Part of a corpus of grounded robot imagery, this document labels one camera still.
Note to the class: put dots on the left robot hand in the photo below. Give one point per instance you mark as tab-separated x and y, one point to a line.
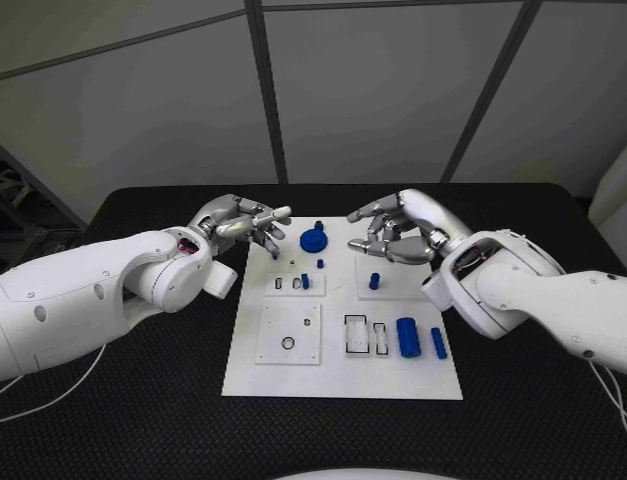
237	221

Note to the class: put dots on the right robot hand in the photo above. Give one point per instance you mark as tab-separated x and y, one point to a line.
416	232

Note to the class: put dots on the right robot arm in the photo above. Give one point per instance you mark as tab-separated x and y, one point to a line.
552	303

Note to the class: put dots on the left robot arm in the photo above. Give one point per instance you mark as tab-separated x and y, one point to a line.
70	296

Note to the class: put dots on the white task board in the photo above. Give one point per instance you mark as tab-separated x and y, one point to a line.
340	337

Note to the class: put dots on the blue gear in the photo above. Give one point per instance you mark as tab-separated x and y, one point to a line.
314	239

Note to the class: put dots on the thick blue cylinder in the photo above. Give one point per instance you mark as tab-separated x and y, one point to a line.
409	337

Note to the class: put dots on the thin blue cylinder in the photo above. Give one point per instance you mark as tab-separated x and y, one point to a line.
439	343

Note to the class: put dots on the dark metal rack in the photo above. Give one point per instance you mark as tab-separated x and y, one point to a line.
5	210

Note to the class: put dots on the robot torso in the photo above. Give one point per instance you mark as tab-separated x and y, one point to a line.
367	474

